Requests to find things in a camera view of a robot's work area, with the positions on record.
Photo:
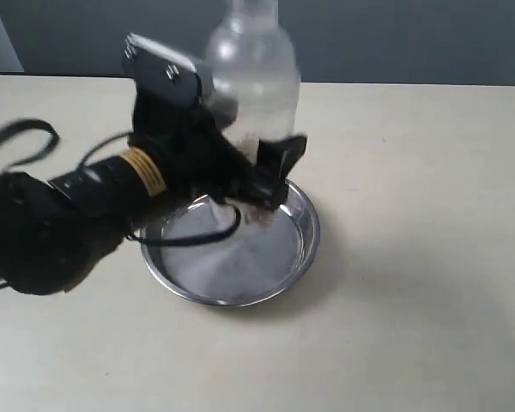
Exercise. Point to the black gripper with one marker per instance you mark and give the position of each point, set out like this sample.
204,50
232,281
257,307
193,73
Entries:
192,153

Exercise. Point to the clear plastic bottle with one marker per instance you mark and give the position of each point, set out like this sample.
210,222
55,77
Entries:
253,60

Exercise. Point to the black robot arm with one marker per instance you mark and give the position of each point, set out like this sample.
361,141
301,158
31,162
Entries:
53,233

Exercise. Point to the round steel dish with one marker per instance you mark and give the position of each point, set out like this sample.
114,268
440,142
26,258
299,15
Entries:
255,264

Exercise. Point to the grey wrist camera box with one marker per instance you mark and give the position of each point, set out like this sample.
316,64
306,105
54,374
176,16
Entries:
178,78

